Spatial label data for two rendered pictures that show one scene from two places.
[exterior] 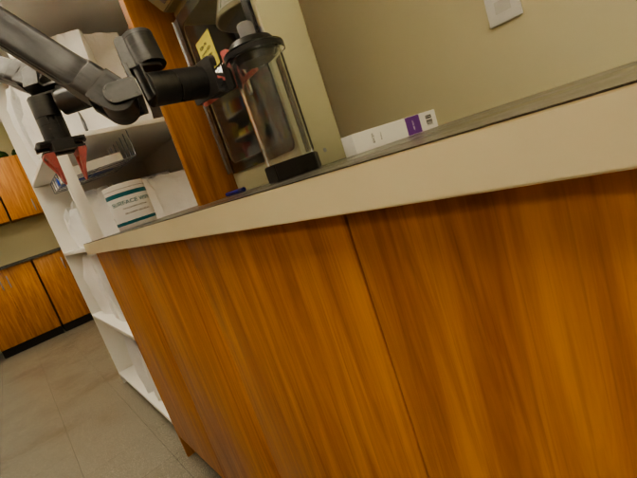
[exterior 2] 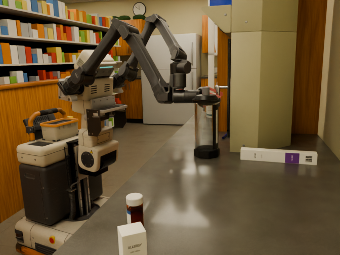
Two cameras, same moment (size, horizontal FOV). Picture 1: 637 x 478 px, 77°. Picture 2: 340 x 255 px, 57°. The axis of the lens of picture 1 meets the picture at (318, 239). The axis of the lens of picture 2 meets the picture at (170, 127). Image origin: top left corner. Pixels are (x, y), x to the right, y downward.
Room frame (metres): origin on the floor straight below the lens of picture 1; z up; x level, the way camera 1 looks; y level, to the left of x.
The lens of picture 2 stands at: (-0.11, -0.85, 1.31)
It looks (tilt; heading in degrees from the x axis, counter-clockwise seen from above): 12 degrees down; 52
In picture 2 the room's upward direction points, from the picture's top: 2 degrees counter-clockwise
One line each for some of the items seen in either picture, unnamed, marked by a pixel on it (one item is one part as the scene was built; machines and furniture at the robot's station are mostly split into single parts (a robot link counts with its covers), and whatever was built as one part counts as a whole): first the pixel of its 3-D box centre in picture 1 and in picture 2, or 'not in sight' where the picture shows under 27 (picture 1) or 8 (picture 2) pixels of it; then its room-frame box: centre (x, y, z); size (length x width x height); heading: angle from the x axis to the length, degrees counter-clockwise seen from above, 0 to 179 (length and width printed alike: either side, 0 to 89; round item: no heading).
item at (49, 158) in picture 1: (64, 163); not in sight; (1.00, 0.52, 1.14); 0.07 x 0.07 x 0.09; 37
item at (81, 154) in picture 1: (73, 162); not in sight; (1.01, 0.50, 1.14); 0.07 x 0.07 x 0.09; 37
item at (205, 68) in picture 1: (192, 83); (194, 96); (0.79, 0.13, 1.16); 0.10 x 0.07 x 0.07; 38
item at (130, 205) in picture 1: (130, 205); not in sight; (1.40, 0.57, 1.01); 0.13 x 0.13 x 0.15
